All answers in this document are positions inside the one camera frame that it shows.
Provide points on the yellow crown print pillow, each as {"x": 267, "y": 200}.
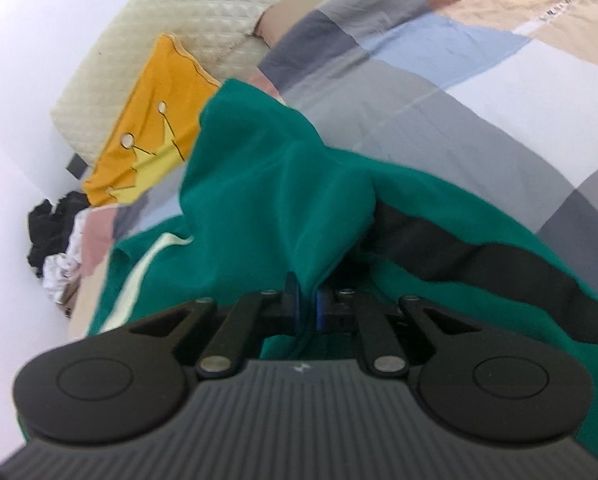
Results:
{"x": 154, "y": 135}

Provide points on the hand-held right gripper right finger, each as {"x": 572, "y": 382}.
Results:
{"x": 323, "y": 311}

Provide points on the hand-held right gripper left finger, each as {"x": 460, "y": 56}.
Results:
{"x": 293, "y": 306}

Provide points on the brown bedside table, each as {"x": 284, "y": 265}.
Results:
{"x": 70, "y": 305}

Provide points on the green printed sweatshirt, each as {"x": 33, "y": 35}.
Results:
{"x": 259, "y": 170}

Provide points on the dark wall socket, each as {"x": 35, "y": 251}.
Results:
{"x": 76, "y": 166}

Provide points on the cream quilted headboard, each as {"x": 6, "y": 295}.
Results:
{"x": 179, "y": 5}

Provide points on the black clothes pile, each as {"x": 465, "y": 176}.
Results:
{"x": 49, "y": 230}

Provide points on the checked patchwork duvet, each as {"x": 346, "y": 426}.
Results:
{"x": 479, "y": 110}

